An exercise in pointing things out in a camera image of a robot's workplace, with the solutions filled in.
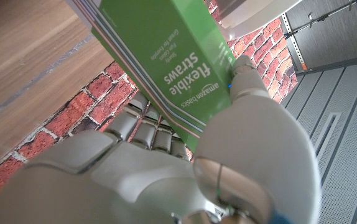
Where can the red brick printed backdrop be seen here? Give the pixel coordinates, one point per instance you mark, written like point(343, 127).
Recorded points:
point(104, 99)

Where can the metal slotted wall rail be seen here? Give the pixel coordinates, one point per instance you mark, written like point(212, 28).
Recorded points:
point(294, 43)

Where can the white grey collapsible bucket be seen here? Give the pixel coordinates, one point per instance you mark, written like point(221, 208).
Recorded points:
point(250, 18)

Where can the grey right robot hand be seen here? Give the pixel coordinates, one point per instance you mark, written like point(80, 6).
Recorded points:
point(135, 186)

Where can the green straws box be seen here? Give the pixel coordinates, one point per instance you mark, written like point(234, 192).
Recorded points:
point(172, 46)

